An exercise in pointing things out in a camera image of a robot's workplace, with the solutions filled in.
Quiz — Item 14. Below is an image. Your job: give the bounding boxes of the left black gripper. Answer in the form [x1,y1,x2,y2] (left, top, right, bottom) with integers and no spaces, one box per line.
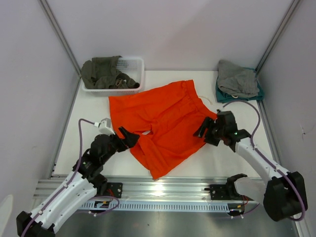
[101,126,140,164]

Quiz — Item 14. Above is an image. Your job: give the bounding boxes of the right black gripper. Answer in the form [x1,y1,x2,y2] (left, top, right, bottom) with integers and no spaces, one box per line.
[193,117,225,147]

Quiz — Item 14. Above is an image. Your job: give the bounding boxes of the orange shorts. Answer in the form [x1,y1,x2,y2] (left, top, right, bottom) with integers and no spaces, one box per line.
[109,80,217,179]

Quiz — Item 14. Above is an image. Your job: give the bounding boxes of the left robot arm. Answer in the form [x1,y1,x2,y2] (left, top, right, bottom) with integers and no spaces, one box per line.
[16,127,140,237]

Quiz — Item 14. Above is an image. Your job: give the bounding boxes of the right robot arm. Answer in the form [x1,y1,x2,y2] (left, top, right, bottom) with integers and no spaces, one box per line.
[194,111,308,221]

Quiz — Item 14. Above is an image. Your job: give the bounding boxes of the teal folded shorts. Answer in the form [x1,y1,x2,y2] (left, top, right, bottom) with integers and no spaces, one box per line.
[215,71,265,103]

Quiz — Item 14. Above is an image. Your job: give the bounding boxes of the grey folded shorts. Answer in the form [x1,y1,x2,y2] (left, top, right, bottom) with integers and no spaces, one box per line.
[217,59,259,98]

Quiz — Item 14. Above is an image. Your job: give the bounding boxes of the olive green shorts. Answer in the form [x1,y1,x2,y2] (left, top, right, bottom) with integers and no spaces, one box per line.
[81,56,140,89]

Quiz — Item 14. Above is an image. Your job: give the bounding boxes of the white plastic basket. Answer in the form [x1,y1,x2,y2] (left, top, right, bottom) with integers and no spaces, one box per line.
[81,56,144,97]

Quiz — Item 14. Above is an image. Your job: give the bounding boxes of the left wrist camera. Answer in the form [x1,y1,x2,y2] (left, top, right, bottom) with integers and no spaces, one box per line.
[98,118,115,136]

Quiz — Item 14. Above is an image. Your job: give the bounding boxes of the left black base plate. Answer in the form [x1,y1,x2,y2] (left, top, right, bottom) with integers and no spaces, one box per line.
[104,182,123,198]

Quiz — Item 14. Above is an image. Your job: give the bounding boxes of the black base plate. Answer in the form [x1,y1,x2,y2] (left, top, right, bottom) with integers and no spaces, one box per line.
[104,182,123,198]
[204,184,244,201]

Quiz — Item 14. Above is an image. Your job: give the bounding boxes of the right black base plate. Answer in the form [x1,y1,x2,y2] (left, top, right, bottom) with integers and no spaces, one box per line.
[204,184,244,201]

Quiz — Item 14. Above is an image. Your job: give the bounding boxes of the slotted cable duct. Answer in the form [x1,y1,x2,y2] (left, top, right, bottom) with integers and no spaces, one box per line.
[79,201,230,213]

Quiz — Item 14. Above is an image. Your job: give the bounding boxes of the aluminium mounting rail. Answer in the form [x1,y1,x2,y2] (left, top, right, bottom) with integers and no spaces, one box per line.
[36,175,267,203]

